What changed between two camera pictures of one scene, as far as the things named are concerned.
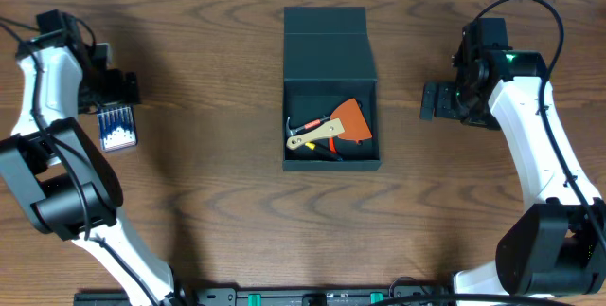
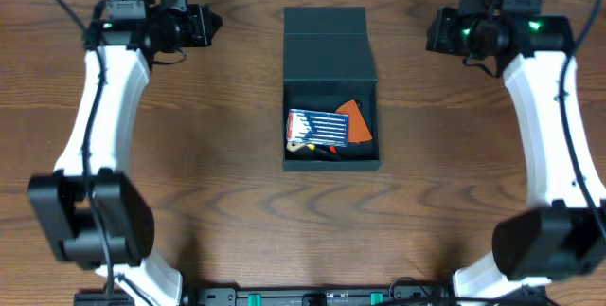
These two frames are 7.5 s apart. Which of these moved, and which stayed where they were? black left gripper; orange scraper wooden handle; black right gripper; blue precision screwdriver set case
Moved: black left gripper; blue precision screwdriver set case; black right gripper
Stayed: orange scraper wooden handle
